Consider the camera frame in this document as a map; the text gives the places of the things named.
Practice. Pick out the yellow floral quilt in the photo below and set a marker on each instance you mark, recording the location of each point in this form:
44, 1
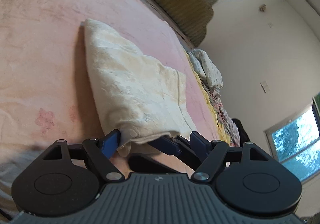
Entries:
226, 128

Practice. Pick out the patterned white pillow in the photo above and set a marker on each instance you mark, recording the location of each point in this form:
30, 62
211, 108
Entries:
205, 68

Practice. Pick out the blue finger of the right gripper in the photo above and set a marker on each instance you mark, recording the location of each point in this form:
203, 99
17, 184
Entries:
166, 145

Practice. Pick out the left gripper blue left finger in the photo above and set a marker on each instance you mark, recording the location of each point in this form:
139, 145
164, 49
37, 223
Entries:
109, 144

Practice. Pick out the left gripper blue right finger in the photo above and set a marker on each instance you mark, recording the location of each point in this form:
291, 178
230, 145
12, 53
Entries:
200, 145

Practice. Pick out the side window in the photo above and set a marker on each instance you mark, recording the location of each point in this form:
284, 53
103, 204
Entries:
294, 142

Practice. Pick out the wall light switch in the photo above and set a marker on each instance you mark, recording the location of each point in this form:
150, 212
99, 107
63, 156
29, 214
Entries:
265, 86

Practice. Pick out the pink bed blanket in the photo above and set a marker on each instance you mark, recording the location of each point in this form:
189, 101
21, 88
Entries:
45, 89

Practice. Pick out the cream white pants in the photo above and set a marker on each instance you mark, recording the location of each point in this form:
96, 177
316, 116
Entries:
134, 93

